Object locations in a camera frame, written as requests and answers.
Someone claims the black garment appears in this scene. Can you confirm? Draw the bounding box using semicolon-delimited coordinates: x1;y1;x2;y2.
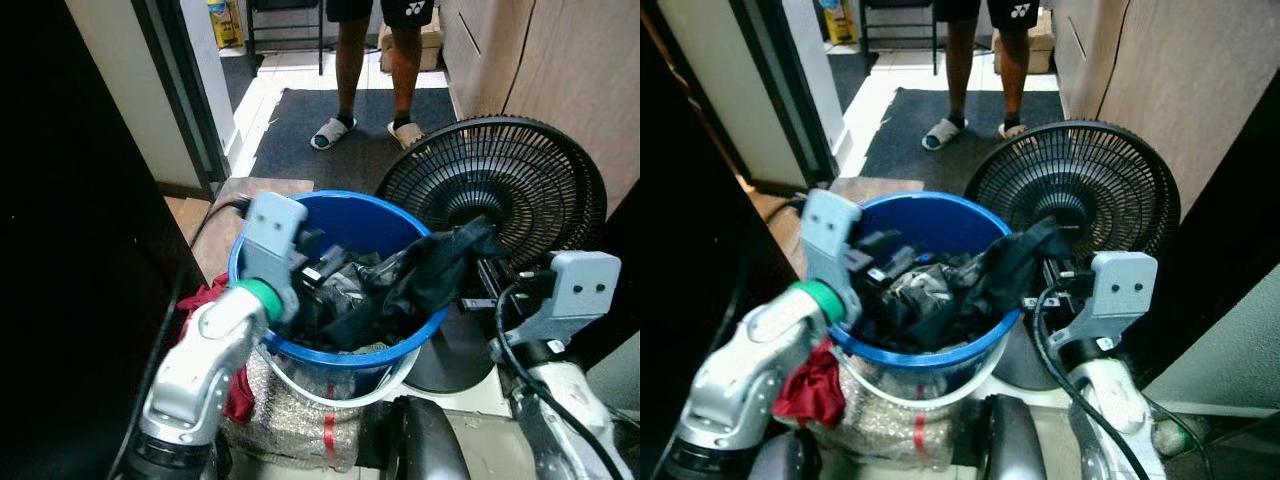
965;218;1071;321
385;215;511;321

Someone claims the dark grey clothes pile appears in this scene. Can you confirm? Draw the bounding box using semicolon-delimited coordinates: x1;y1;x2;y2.
290;245;421;351
870;245;1001;351

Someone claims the grey top-load washing machine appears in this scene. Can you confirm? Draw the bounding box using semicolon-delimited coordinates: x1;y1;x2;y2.
1195;415;1280;480

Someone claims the blue plastic bucket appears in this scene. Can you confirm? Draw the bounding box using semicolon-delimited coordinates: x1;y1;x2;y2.
830;192;1023;373
228;190;449;369

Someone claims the brown door mat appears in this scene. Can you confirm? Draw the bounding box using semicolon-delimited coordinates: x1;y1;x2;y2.
165;177;316;286
750;177;926;281

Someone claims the dark grey floor mat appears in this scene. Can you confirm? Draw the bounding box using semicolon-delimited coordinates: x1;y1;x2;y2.
860;88;1066;196
250;88;459;196

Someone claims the black floor fan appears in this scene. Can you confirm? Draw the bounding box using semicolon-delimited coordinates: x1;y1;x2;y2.
965;120;1183;391
375;115;608;396

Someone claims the black right robot leg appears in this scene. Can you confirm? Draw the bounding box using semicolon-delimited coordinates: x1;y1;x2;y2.
975;393;1048;480
385;395;473;480

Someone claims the red cloth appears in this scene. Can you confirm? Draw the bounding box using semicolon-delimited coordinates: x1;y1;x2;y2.
178;275;256;426
770;340;851;431

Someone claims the black door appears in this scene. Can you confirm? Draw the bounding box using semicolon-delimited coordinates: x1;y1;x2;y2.
640;0;771;480
0;0;206;480

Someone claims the clear plastic bag, red tape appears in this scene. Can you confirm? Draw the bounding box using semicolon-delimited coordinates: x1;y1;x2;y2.
220;350;366;471
835;380;986;471

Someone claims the small clear plastic bottle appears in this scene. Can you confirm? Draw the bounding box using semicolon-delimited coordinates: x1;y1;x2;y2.
1150;413;1208;459

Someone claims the person in red shirt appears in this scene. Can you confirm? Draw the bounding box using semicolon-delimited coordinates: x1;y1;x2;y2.
310;0;436;151
922;0;1041;151

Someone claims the wooden cabinet with black counter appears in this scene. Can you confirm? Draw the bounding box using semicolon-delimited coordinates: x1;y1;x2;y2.
1050;0;1280;216
438;0;641;216

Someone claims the cardboard box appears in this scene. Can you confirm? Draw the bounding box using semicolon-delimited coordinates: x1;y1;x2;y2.
378;8;446;76
993;8;1059;76

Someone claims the yellow bottle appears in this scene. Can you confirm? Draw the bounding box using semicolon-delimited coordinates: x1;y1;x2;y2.
818;0;851;46
207;0;244;49

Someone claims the black folding chair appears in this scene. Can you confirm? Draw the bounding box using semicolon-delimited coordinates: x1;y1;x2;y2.
245;0;326;76
860;0;941;76

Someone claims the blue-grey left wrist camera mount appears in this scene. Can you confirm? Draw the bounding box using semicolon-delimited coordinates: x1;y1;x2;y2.
800;188;866;326
240;190;309;321

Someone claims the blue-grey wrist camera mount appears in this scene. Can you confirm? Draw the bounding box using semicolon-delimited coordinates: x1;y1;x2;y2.
497;250;623;351
240;190;309;321
1050;250;1159;351
800;188;866;326

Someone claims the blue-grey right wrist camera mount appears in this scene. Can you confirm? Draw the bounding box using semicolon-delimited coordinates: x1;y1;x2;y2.
1050;250;1159;351
497;250;623;351

